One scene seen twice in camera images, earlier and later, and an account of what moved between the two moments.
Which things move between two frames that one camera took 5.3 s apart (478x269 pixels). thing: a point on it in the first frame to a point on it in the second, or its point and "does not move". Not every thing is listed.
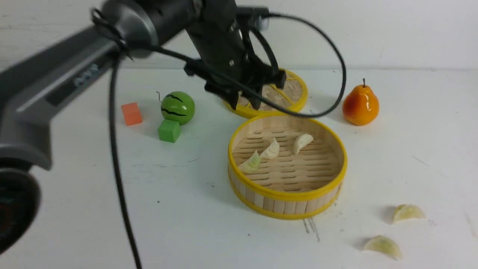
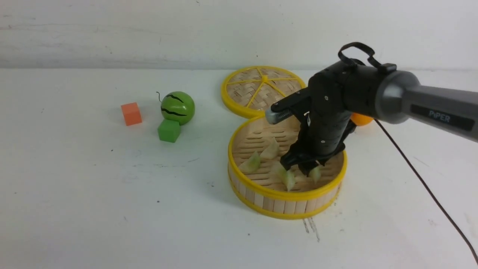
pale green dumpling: x=406 y=211 to x=315 y=173
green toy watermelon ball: x=178 y=106 does not move
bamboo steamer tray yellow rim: x=285 y=166 does not move
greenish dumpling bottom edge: x=251 y=164 does not move
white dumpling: x=272 y=151 does not move
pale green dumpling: x=383 y=244 to x=287 y=177
